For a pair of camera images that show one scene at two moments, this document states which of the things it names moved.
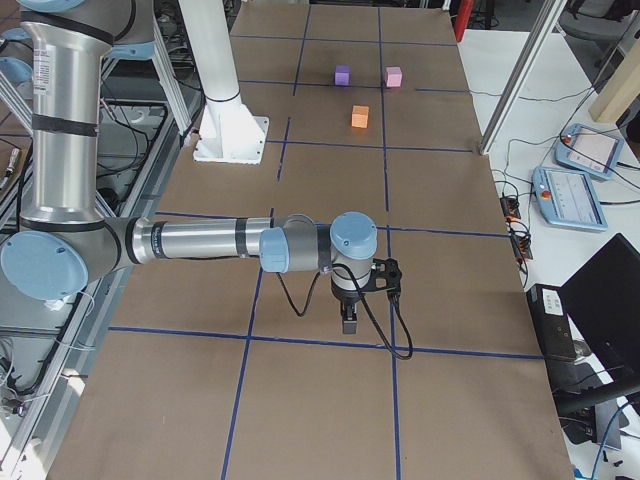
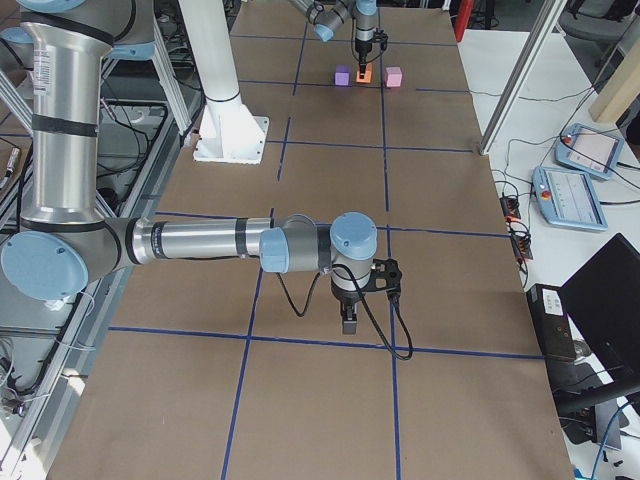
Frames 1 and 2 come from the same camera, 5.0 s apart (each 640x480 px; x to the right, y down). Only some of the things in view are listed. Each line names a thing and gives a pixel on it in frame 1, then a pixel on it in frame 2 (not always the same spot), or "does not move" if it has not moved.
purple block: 343,75 does not move
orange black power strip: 519,235 does not move
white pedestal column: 229,133 does not move
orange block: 360,116 → 367,78
